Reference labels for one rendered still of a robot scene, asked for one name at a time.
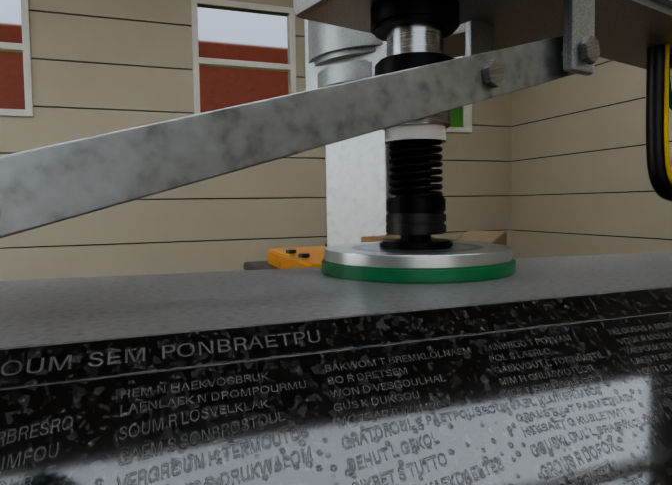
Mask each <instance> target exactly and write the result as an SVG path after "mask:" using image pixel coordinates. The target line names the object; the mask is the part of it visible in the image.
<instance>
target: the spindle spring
mask: <svg viewBox="0 0 672 485"><path fill-rule="evenodd" d="M442 143H443V141H441V140H435V139H411V140H400V141H395V142H392V143H390V144H389V146H388V148H389V149H390V150H391V151H390V152H389V154H388V155H389V157H391V159H389V164H391V165H392V166H390V167H389V169H388V170H389V171H390V172H392V173H391V174H389V178H390V179H391V180H392V181H390V182H389V186H391V187H394V188H391V189H390V190H389V193H390V194H393V195H396V197H441V196H443V193H442V192H441V191H431V192H422V193H407V194H400V192H412V191H427V190H440V189H442V188H443V185H442V184H432V183H435V182H441V181H442V180H443V178H442V177H440V176H431V177H415V178H403V179H400V177H407V176H420V175H439V174H442V173H443V170H442V169H420V170H407V171H400V170H402V169H412V168H426V167H431V168H435V167H441V166H442V165H443V163H442V162H440V161H422V162H409V163H400V162H404V161H413V160H440V159H442V158H443V156H442V155H441V154H439V152H441V151H442V150H443V148H442V147H441V146H434V145H441V144H442ZM419 144H431V146H414V147H405V148H400V147H401V146H408V145H419ZM417 152H431V153H429V154H412V155H403V156H400V154H407V153H417ZM418 183H431V184H428V185H413V186H401V187H400V185H405V184H418Z"/></svg>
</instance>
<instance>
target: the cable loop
mask: <svg viewBox="0 0 672 485"><path fill-rule="evenodd" d="M669 63H670V44H665V45H664V44H663V45H653V46H650V47H648V48H647V67H646V158H647V169H648V176H649V180H650V183H651V185H652V187H653V189H654V190H655V192H656V193H657V194H658V196H660V197H661V198H663V199H665V200H669V201H672V173H671V168H670V158H669Z"/></svg>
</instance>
